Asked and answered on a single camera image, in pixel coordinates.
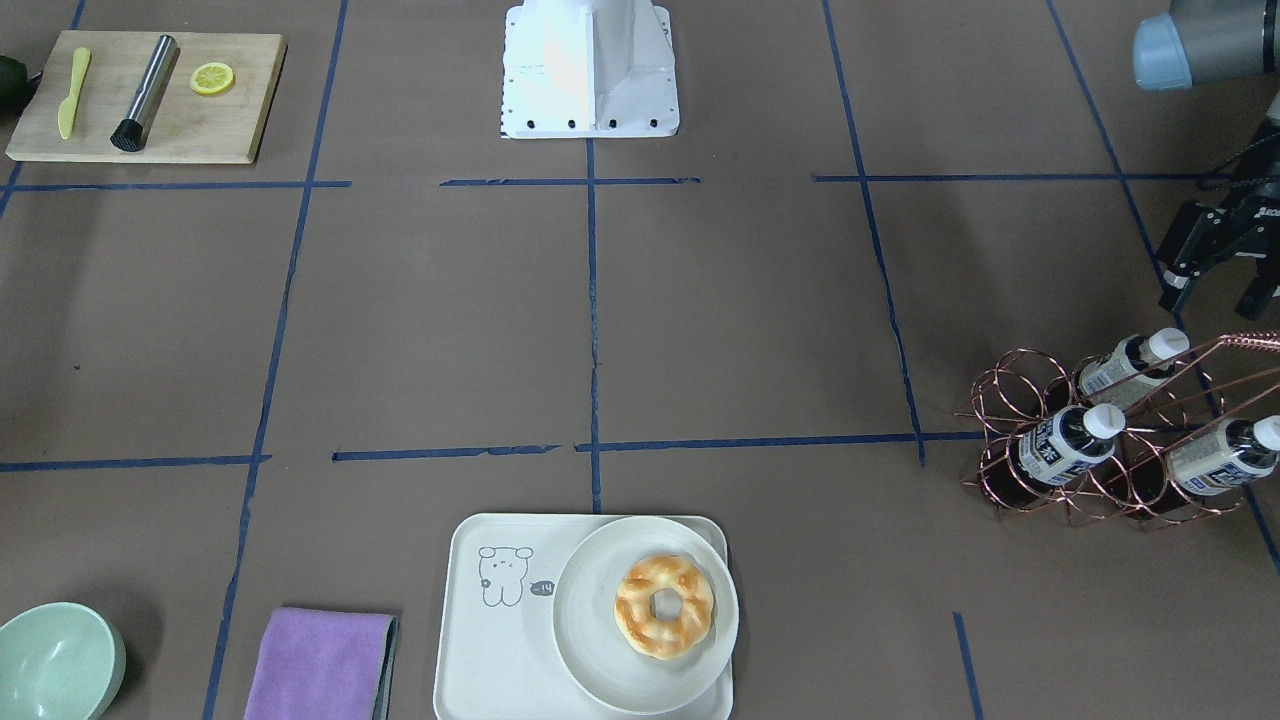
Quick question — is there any tea bottle front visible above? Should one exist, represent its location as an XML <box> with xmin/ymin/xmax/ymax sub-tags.
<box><xmin>986</xmin><ymin>404</ymin><xmax>1126</xmax><ymax>509</ymax></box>
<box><xmin>1132</xmin><ymin>415</ymin><xmax>1279</xmax><ymax>512</ymax></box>

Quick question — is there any mint green bowl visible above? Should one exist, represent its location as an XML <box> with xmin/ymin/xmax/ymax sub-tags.
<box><xmin>1</xmin><ymin>602</ymin><xmax>125</xmax><ymax>719</ymax></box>

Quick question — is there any yellow plastic knife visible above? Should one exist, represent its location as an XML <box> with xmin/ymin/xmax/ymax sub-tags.
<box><xmin>56</xmin><ymin>47</ymin><xmax>92</xmax><ymax>140</ymax></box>

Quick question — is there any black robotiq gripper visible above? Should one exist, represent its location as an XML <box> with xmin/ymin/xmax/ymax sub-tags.
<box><xmin>1158</xmin><ymin>126</ymin><xmax>1279</xmax><ymax>320</ymax></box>

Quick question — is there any wooden cutting board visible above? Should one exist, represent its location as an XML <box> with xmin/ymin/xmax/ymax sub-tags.
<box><xmin>6</xmin><ymin>29</ymin><xmax>287</xmax><ymax>164</ymax></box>

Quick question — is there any copper wire bottle rack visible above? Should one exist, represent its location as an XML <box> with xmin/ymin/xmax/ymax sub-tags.
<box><xmin>965</xmin><ymin>331</ymin><xmax>1277</xmax><ymax>532</ymax></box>

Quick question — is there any tea bottle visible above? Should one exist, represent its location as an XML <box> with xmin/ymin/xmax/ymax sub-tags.
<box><xmin>986</xmin><ymin>404</ymin><xmax>1126</xmax><ymax>509</ymax></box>
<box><xmin>1075</xmin><ymin>327</ymin><xmax>1190</xmax><ymax>413</ymax></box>
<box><xmin>1132</xmin><ymin>415</ymin><xmax>1279</xmax><ymax>512</ymax></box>

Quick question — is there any cream tray with bear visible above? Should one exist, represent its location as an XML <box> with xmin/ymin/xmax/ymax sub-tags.
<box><xmin>433</xmin><ymin>512</ymin><xmax>733</xmax><ymax>719</ymax></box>

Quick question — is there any lemon slice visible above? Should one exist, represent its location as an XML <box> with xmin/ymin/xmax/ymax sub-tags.
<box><xmin>188</xmin><ymin>61</ymin><xmax>237</xmax><ymax>96</ymax></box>

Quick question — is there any steel muddler black tip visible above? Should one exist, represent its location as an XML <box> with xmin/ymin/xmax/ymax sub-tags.
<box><xmin>110</xmin><ymin>35</ymin><xmax>180</xmax><ymax>152</ymax></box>

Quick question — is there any cream round plate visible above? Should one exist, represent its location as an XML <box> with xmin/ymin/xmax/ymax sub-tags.
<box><xmin>552</xmin><ymin>516</ymin><xmax>740</xmax><ymax>716</ymax></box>

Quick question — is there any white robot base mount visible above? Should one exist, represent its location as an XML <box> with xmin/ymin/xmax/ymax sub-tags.
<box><xmin>500</xmin><ymin>1</ymin><xmax>680</xmax><ymax>138</ymax></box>

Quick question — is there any glazed twisted donut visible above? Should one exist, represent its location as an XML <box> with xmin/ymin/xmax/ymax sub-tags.
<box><xmin>614</xmin><ymin>553</ymin><xmax>716</xmax><ymax>661</ymax></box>

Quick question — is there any dark green avocado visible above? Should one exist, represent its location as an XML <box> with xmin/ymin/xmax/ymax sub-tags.
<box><xmin>0</xmin><ymin>55</ymin><xmax>33</xmax><ymax>114</ymax></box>

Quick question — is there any purple folded cloth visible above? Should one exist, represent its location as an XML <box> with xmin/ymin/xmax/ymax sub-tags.
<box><xmin>244</xmin><ymin>607</ymin><xmax>399</xmax><ymax>719</ymax></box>

